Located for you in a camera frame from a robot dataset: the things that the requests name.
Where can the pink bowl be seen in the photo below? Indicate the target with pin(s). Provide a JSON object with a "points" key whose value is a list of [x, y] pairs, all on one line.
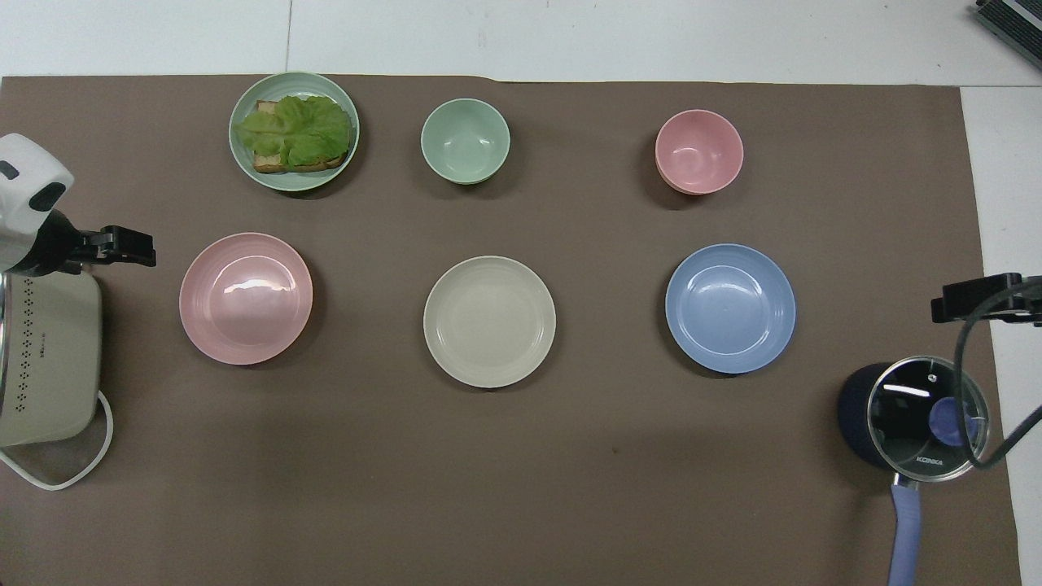
{"points": [[698, 150]]}

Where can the beige plate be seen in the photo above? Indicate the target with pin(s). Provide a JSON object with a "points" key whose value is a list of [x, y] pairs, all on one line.
{"points": [[489, 321]]}

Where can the toasted bread slice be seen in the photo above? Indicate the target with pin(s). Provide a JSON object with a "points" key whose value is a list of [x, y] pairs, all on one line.
{"points": [[273, 165]]}

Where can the beige kitchen appliance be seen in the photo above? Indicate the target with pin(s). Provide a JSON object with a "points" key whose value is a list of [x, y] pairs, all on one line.
{"points": [[53, 358]]}

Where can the green lettuce leaf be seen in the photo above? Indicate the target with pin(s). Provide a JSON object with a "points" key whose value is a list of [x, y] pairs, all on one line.
{"points": [[297, 126]]}

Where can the pink plate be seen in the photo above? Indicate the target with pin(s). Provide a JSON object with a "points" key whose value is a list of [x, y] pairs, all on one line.
{"points": [[245, 298]]}

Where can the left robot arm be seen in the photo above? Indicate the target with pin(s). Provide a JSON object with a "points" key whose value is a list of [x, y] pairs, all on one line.
{"points": [[24, 163]]}

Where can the green plate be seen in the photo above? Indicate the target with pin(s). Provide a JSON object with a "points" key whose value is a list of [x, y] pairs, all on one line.
{"points": [[244, 159]]}

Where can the grey laptop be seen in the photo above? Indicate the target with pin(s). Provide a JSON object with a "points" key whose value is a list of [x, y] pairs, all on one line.
{"points": [[1013, 18]]}

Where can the blue plate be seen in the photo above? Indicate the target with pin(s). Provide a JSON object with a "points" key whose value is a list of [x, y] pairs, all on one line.
{"points": [[730, 308]]}

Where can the glass pot lid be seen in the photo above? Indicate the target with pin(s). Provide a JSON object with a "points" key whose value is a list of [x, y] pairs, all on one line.
{"points": [[904, 423]]}

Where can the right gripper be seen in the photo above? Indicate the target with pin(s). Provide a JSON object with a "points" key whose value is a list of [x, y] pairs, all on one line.
{"points": [[1027, 309]]}

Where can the green bowl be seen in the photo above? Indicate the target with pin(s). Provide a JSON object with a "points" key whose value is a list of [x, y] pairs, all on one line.
{"points": [[465, 140]]}

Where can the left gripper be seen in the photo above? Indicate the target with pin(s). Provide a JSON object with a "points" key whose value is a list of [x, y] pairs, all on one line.
{"points": [[59, 244]]}

